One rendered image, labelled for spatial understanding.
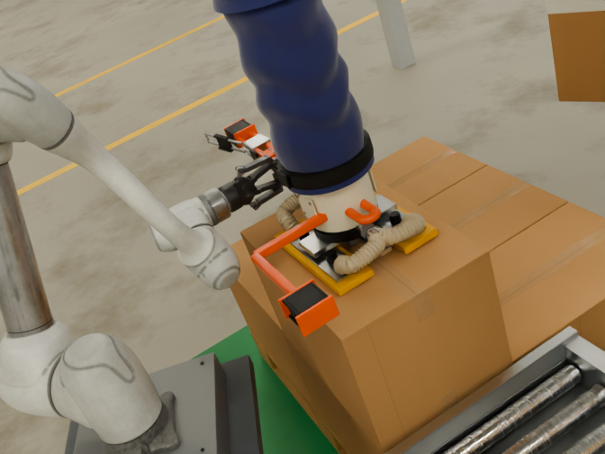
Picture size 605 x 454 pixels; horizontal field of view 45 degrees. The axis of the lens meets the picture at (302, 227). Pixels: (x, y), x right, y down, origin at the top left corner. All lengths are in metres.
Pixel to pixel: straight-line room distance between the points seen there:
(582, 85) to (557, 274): 0.89
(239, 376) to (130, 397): 0.38
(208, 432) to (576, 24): 1.87
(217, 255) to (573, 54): 1.60
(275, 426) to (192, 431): 1.12
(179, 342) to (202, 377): 1.56
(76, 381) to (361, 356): 0.60
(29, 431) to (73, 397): 1.80
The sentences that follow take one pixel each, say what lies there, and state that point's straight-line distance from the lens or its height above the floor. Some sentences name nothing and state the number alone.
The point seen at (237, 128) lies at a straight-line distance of 2.25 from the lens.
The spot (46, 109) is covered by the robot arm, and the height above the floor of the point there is 1.56.
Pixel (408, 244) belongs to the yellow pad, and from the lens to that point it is 1.72.
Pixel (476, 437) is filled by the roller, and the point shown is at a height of 0.55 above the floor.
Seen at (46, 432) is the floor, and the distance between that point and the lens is 3.35.
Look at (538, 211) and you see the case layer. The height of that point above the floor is 0.54.
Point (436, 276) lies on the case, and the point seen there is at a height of 0.94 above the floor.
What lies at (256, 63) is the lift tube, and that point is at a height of 1.49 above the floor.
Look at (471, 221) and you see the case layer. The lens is 2.49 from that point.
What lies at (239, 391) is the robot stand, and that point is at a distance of 1.85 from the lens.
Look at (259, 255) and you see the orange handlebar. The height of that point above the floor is 1.09.
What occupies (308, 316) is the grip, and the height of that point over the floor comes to 1.10.
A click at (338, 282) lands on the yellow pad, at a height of 0.97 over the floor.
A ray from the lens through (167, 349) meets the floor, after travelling 3.37.
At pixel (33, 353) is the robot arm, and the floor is 1.10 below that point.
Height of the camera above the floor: 1.98
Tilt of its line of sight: 32 degrees down
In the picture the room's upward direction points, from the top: 21 degrees counter-clockwise
